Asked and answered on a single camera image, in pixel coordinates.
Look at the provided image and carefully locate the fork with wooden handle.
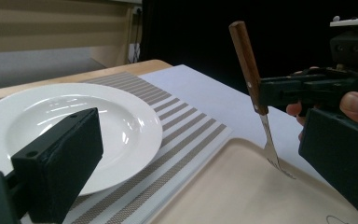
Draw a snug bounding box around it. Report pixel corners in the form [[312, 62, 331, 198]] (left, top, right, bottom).
[[228, 21, 296, 180]]

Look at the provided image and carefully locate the black curtain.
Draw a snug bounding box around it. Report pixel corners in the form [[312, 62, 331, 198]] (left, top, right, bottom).
[[141, 0, 358, 94]]

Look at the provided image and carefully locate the beige tray with rabbit print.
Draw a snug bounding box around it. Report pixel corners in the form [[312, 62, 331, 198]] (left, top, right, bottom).
[[145, 137, 358, 224]]

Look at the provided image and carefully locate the white table sheet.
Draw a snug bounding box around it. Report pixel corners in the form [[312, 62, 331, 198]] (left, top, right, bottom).
[[138, 63, 330, 185]]

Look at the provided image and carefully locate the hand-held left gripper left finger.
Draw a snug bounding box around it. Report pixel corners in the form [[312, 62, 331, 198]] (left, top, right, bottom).
[[10, 106, 104, 224]]

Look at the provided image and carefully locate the striped placemat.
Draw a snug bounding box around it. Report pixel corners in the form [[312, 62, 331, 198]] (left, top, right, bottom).
[[0, 71, 233, 224]]

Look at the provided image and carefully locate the white plate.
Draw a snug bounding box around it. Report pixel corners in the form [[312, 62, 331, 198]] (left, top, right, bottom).
[[0, 82, 164, 197]]

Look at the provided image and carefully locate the light wooden desk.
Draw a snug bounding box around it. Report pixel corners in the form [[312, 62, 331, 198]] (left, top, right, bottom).
[[0, 0, 144, 68]]

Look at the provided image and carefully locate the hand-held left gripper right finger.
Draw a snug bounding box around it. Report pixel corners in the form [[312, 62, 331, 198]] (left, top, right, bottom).
[[297, 106, 358, 224]]

